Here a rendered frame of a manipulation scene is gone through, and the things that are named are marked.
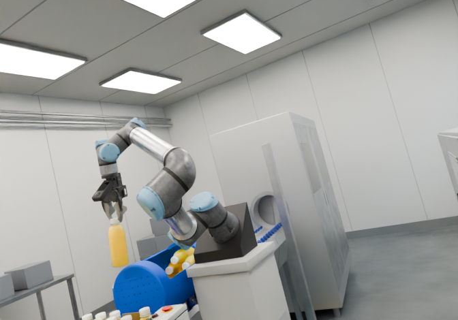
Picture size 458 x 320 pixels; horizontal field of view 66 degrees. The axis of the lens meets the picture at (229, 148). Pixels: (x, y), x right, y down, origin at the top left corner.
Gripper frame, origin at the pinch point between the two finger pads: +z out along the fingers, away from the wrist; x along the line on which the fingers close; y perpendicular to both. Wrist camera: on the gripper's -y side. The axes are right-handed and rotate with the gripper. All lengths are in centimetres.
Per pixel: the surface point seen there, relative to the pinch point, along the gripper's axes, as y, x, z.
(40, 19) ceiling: 147, 164, -157
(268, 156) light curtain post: 146, -35, -2
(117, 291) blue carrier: 0.8, 6.5, 33.2
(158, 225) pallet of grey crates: 329, 195, 106
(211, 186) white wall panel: 537, 190, 94
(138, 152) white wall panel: 451, 291, 0
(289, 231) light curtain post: 138, -45, 57
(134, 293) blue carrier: 0.4, -2.8, 33.7
